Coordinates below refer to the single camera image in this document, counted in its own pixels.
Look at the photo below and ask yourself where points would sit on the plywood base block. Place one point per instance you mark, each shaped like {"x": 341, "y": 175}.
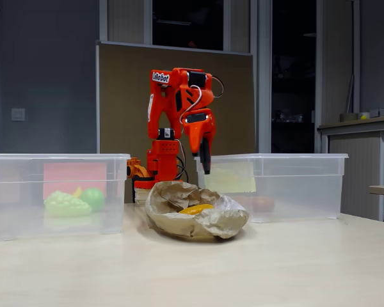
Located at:
{"x": 140, "y": 195}

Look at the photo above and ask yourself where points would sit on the grey cabinet with counter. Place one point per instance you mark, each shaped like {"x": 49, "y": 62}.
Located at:
{"x": 355, "y": 160}

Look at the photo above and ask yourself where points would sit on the yellow-green sticky note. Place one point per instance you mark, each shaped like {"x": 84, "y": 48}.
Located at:
{"x": 233, "y": 182}

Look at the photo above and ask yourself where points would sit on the brown toy donut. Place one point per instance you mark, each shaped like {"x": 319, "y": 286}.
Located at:
{"x": 264, "y": 204}

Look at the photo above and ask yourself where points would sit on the crumpled brown paper bag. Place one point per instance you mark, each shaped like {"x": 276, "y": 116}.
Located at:
{"x": 204, "y": 225}

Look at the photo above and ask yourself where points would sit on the pink sticky note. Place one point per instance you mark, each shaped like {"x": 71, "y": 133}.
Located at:
{"x": 73, "y": 176}

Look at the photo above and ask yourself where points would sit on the white light switch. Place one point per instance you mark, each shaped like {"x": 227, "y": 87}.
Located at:
{"x": 18, "y": 114}

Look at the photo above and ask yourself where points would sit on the yellow toy banana bunch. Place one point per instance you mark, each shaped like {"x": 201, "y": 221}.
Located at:
{"x": 77, "y": 192}

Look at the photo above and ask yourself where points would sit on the orange-red robot arm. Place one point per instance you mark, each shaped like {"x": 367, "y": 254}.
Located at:
{"x": 166, "y": 150}

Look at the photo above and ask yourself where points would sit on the light green toy grapes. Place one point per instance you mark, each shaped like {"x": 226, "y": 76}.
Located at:
{"x": 65, "y": 206}

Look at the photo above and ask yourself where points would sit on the brown pinboard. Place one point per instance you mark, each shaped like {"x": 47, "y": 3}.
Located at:
{"x": 121, "y": 96}

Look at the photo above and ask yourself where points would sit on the green toy apple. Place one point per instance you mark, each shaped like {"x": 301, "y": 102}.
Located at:
{"x": 94, "y": 198}

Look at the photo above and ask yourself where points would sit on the orange-red gripper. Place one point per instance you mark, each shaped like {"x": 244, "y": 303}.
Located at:
{"x": 196, "y": 131}

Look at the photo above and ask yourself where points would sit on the orange clamp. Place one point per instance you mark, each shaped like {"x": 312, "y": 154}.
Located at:
{"x": 136, "y": 168}

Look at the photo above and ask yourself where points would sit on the clear plastic bin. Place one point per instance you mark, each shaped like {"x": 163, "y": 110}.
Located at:
{"x": 307, "y": 192}
{"x": 16, "y": 224}

